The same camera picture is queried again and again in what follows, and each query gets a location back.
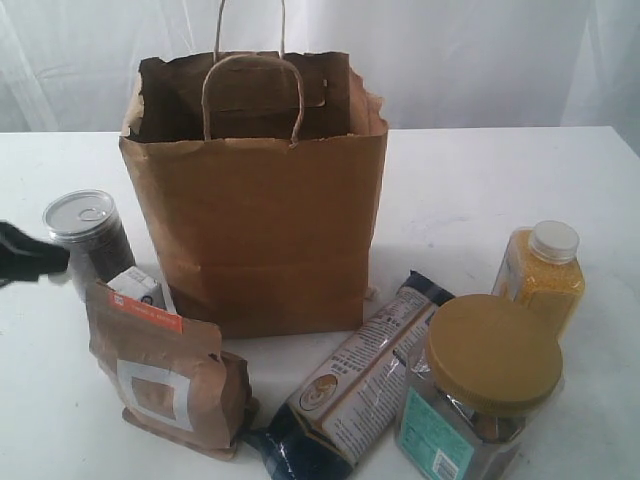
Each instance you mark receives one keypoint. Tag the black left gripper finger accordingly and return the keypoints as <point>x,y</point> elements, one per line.
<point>25,259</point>

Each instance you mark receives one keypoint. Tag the clear can dark seeds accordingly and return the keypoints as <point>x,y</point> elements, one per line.
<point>88,225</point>

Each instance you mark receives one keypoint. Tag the yellow grain plastic bottle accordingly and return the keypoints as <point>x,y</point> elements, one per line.
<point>540,271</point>

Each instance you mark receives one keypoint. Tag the brown paper bag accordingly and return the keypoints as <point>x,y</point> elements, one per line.
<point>259,176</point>

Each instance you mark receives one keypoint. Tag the small white carton box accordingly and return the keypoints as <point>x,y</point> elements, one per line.
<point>135,292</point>

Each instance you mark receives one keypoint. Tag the white curtain backdrop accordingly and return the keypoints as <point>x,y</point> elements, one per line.
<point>70,65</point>

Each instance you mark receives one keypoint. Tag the brown kraft pouch orange label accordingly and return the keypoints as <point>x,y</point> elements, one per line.
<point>171,373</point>

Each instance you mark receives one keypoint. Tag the dark blue biscuit packet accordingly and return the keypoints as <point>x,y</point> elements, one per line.
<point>327,425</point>

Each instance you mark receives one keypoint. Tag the gold lid plastic jar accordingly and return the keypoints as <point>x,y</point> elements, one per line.
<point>483,371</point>

